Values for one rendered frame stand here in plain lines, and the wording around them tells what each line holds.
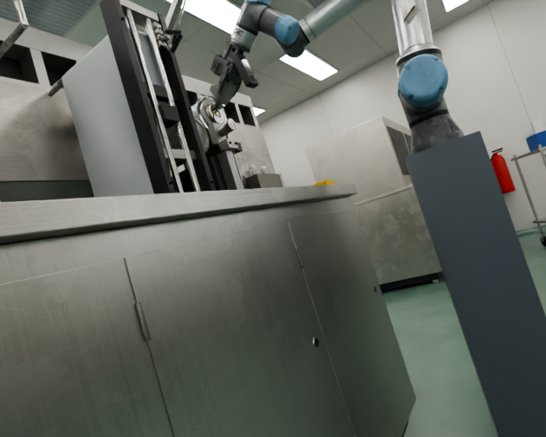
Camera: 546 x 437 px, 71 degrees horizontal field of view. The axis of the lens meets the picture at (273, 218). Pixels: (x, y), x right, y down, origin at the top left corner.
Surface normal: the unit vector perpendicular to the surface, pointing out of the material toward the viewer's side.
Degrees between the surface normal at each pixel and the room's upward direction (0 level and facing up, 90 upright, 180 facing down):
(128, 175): 90
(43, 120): 90
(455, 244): 90
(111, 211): 90
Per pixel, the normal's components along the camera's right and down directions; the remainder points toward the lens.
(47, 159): 0.81, -0.29
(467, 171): -0.33, 0.04
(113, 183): -0.51, 0.10
